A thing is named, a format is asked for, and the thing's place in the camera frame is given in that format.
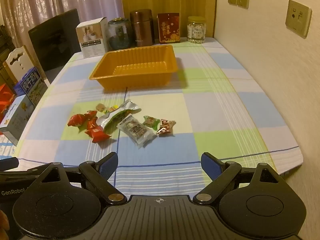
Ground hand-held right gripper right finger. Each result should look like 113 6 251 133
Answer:
193 152 283 205

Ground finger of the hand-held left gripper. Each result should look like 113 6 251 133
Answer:
0 164 48 180
0 157 19 172

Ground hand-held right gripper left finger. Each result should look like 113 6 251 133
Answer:
37 152 127 206

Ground clear snack packet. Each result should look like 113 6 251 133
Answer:
117 114 157 149

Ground green and silver snack packet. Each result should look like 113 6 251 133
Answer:
96 99 142 134

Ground large red candy packet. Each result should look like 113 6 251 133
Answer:
67 110 98 128

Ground small green candy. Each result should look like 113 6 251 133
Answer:
142 115 160 129

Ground red and brown candy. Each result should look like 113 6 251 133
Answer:
156 119 177 135

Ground orange plastic tray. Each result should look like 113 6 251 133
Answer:
89 44 178 90

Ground person's left hand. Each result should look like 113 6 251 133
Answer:
0 209 10 240

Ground light blue box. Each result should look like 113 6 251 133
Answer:
0 94 35 147

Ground red paper bag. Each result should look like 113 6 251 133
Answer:
0 84 18 120

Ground blue milk carton box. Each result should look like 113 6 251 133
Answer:
14 67 48 107

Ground white chair back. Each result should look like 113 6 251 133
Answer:
5 45 48 85

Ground white cardboard box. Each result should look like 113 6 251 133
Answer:
76 17 109 59

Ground black folding trolley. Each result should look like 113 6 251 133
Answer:
0 24 12 55

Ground dark glass jar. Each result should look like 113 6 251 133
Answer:
107 17 133 51

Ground black appliance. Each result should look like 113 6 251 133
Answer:
28 8 81 73

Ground clear plastic jar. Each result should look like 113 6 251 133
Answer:
187 16 207 44

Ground brown thermos flask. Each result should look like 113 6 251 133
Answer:
129 9 153 47

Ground red printed box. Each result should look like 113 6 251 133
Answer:
157 12 181 43

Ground pink sheer curtain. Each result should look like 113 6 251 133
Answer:
0 0 125 55

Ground beige wall data socket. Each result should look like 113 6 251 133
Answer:
285 0 312 39

